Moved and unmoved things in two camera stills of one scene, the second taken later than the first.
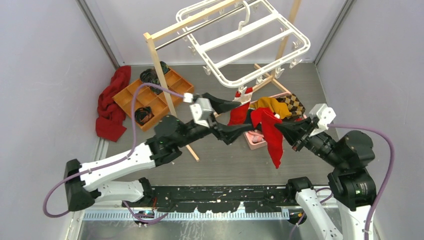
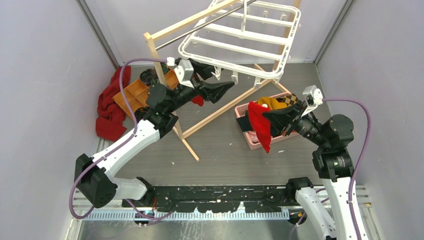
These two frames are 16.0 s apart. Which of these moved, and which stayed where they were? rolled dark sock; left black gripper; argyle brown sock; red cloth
Moved: left black gripper
Stayed: argyle brown sock; rolled dark sock; red cloth
